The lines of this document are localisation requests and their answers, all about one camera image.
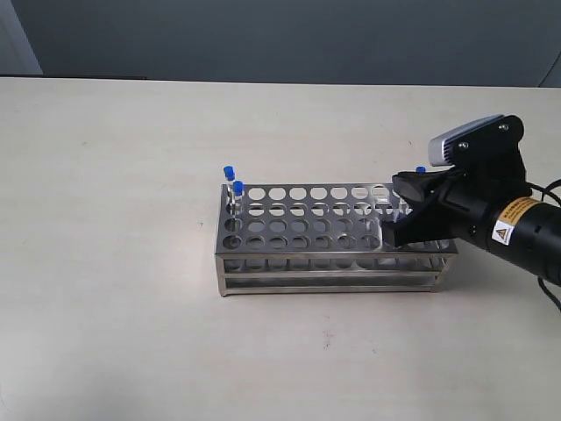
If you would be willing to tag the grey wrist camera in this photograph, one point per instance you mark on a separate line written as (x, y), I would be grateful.
(487, 147)

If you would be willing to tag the stainless steel test tube rack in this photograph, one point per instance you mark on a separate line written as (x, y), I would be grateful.
(321, 238)

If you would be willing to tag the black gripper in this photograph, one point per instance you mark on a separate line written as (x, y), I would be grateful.
(499, 217)

